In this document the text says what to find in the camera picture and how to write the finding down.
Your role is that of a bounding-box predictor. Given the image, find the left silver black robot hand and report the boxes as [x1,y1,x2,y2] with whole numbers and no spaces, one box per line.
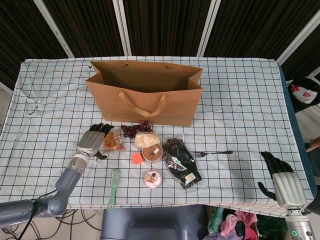
[76,123,115,161]

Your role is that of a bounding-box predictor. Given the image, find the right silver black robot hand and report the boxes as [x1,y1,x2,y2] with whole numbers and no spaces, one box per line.
[257,151,308,210]

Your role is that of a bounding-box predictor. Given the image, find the orange snack packet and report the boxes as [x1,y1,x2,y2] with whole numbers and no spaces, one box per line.
[102,126,127,154]

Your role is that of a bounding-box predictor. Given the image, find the dark red grape bunch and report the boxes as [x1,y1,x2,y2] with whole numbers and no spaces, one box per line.
[121,119,154,139]

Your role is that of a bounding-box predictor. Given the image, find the bread bun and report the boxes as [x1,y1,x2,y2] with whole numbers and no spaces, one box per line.
[134,131,160,148]

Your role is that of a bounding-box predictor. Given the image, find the clear round rubber band container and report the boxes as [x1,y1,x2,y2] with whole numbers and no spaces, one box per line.
[141,143,164,163]

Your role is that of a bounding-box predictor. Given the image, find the pink frosted donut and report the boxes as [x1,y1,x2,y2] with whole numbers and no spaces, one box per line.
[143,170,163,189]

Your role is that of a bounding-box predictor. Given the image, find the brown paper shopping bag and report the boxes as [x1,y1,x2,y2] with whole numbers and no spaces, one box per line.
[85,61,204,128]

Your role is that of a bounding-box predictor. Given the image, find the black packaged gloves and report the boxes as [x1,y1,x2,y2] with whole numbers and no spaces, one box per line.
[161,134,203,190]

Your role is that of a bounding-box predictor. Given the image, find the black bag with red print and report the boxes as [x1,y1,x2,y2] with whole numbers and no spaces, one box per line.
[286,76,320,113]

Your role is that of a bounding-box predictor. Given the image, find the person in dark clothes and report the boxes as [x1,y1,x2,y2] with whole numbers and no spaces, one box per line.
[303,136,320,181]

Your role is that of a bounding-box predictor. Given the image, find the green scrubbing brush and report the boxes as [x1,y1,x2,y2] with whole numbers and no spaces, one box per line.
[107,168,122,211]

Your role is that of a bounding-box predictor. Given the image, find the white checkered tablecloth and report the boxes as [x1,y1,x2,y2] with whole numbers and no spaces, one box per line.
[0,56,315,221]

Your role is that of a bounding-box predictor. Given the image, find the orange cube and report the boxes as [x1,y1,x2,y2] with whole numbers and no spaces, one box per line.
[131,151,144,165]

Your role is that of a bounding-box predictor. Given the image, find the blue table side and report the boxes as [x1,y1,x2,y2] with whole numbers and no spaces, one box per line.
[279,64,318,198]

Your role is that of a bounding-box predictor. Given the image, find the colourful clothes pile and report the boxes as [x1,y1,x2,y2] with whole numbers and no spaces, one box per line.
[207,206,288,240]

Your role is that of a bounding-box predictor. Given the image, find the metal fork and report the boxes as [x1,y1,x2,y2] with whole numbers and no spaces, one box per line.
[192,150,234,159]

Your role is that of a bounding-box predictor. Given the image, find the grey-blue robot torso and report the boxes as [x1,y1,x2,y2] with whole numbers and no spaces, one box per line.
[99,204,209,240]

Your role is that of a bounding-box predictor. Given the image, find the black floor cable bundle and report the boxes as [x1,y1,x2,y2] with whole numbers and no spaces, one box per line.
[0,208,103,240]

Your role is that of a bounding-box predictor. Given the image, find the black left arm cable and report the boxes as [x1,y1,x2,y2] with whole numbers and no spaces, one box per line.
[23,188,59,230]

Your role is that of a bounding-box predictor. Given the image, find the white partition frame post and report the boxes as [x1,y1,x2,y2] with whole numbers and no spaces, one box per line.
[111,0,133,57]
[33,0,75,59]
[196,0,222,58]
[275,9,320,66]

